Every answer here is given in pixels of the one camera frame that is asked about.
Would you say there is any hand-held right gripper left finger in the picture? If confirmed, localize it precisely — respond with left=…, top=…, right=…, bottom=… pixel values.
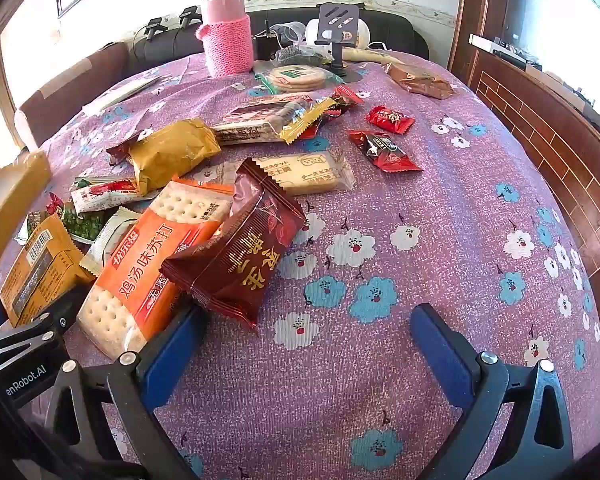
left=44, top=305, right=210, bottom=480

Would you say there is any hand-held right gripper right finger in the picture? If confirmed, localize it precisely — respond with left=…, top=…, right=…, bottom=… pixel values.
left=410, top=302, right=577, bottom=480

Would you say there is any yellow-orange barcode snack packet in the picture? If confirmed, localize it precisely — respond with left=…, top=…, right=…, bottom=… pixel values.
left=0, top=212, right=97, bottom=328

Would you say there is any orange cracker packet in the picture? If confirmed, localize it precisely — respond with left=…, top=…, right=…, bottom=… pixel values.
left=75, top=176, right=236, bottom=361

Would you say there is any green pea packet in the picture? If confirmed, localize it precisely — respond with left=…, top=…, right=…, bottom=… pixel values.
left=60, top=202, right=108, bottom=246

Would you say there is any white green snack packet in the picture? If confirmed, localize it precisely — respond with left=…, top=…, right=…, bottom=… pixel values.
left=80, top=207, right=142, bottom=278

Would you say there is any small green snack packet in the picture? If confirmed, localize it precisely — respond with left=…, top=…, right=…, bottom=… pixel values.
left=14, top=209, right=50, bottom=245

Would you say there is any yellow-edged cardboard box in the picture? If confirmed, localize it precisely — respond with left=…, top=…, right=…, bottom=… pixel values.
left=0, top=150, right=53, bottom=306

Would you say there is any dark red snack packet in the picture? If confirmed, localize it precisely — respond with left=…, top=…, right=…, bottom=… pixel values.
left=160, top=157, right=308, bottom=333

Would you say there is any mustard yellow snack packet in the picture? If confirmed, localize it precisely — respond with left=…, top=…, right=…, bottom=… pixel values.
left=129, top=117, right=223, bottom=195

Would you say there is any clear biscuit packet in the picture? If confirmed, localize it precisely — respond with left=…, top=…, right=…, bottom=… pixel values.
left=195, top=150, right=356, bottom=197

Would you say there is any clear yellow-ended snack packet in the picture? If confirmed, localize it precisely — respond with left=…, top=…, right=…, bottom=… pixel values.
left=220, top=94, right=340, bottom=145

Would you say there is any white red snack packet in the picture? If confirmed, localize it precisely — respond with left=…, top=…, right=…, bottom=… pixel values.
left=70, top=176, right=158, bottom=214

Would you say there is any purple floral tablecloth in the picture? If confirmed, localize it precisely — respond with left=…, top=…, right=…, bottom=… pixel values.
left=0, top=47, right=600, bottom=480

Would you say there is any dark red candy packet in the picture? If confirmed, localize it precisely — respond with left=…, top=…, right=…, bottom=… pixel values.
left=348, top=129, right=424, bottom=173
left=327, top=85, right=365, bottom=117

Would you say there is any brown armchair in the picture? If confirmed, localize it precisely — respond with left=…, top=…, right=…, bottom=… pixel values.
left=14, top=41, right=131, bottom=150

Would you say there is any white paper sheet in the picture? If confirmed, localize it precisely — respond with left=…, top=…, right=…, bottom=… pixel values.
left=82, top=76, right=153, bottom=116

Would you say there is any white brown label packet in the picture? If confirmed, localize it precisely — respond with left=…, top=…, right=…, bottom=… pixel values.
left=211, top=121, right=281, bottom=148

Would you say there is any bright red candy packet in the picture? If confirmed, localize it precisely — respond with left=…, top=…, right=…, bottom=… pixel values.
left=365, top=105, right=416, bottom=135

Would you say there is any wooden cabinet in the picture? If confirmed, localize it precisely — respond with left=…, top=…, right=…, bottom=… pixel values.
left=467, top=35, right=600, bottom=286

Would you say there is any brown snack packet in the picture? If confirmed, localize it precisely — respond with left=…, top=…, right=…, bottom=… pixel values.
left=385, top=62, right=456, bottom=101

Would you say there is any round cracker packet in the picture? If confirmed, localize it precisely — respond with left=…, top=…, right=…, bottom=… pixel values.
left=254, top=62, right=345, bottom=95

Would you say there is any cream oblong object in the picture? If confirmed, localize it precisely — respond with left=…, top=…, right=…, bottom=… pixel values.
left=342, top=47, right=406, bottom=67

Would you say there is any pink bottle with knitted sleeve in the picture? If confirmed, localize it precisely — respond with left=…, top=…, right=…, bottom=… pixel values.
left=196, top=0, right=256, bottom=79

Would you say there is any white jar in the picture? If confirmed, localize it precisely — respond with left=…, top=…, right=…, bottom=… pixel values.
left=305, top=17, right=372, bottom=53

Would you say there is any clear plastic container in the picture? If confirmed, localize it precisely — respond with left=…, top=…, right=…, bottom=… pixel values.
left=267, top=22, right=326, bottom=68

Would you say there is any black sofa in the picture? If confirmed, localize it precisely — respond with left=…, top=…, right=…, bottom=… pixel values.
left=130, top=9, right=430, bottom=63

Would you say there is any black phone stand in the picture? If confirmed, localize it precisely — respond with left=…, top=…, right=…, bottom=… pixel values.
left=316, top=2, right=367, bottom=81

